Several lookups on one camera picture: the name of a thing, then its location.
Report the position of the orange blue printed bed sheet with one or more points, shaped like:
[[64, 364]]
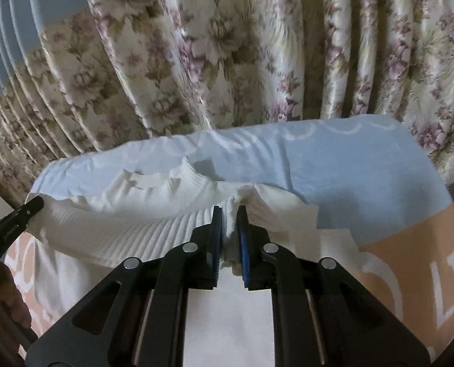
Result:
[[364, 168]]

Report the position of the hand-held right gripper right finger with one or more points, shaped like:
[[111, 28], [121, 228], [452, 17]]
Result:
[[243, 252]]

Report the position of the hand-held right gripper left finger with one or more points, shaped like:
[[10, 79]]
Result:
[[211, 252]]

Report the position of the white knit sweater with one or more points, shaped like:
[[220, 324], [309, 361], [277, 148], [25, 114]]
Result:
[[135, 221]]

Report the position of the person's left hand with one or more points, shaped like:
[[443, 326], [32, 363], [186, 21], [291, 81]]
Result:
[[8, 298]]

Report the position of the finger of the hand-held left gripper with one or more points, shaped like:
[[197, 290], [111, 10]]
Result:
[[29, 208]]

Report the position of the blue floral curtain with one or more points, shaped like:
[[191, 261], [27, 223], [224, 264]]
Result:
[[211, 46]]

